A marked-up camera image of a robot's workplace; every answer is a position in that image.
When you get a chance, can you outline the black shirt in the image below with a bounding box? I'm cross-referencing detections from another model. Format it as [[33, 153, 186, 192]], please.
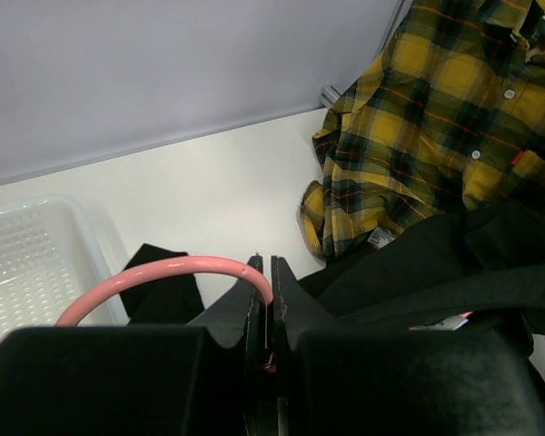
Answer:
[[120, 199, 545, 401]]

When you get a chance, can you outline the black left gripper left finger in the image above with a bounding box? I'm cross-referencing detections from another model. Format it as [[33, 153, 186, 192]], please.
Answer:
[[0, 254, 267, 436]]

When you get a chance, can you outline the pink wire hanger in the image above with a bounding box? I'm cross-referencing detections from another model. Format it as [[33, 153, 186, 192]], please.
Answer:
[[54, 255, 476, 374]]

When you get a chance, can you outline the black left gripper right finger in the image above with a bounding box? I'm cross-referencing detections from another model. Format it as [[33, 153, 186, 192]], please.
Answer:
[[270, 257, 545, 435]]

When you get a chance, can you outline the white plastic basket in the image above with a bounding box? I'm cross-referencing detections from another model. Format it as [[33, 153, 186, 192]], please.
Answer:
[[0, 196, 111, 341]]

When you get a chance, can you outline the yellow plaid shirt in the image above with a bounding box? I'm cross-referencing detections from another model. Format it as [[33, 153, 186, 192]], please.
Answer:
[[300, 1, 545, 261]]

